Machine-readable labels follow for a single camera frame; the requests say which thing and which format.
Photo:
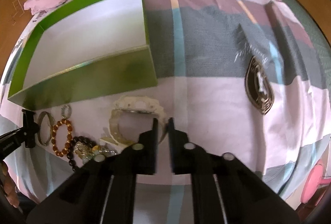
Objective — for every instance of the dark metal bangle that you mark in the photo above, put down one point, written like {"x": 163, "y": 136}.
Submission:
{"x": 45, "y": 121}

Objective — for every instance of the wooden wardrobe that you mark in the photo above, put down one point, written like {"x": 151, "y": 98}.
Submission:
{"x": 13, "y": 21}

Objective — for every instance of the left hand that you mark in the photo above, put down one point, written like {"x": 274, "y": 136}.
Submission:
{"x": 9, "y": 186}

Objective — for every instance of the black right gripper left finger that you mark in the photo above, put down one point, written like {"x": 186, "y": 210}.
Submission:
{"x": 111, "y": 196}

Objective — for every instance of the pink plastic stool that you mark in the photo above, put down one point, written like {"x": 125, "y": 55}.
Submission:
{"x": 313, "y": 181}

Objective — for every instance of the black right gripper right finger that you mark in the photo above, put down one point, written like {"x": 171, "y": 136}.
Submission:
{"x": 220, "y": 191}

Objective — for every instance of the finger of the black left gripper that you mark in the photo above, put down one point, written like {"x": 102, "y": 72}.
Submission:
{"x": 31, "y": 128}

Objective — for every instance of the green cardboard box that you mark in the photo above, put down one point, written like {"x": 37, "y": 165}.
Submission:
{"x": 85, "y": 49}

